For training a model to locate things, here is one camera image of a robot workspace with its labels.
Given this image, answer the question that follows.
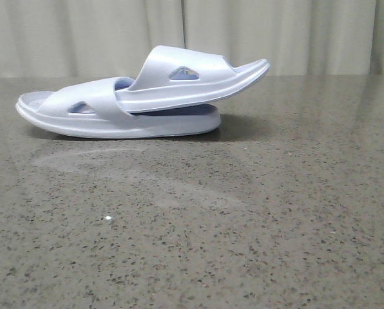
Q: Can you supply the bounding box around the light blue slipper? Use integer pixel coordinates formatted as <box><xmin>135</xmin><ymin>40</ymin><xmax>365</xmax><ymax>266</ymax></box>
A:
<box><xmin>115</xmin><ymin>46</ymin><xmax>270</xmax><ymax>113</ymax></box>
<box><xmin>15</xmin><ymin>77</ymin><xmax>221</xmax><ymax>138</ymax></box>

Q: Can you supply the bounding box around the grey-white curtain backdrop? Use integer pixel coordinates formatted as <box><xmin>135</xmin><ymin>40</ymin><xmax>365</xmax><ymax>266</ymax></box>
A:
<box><xmin>0</xmin><ymin>1</ymin><xmax>384</xmax><ymax>77</ymax></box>

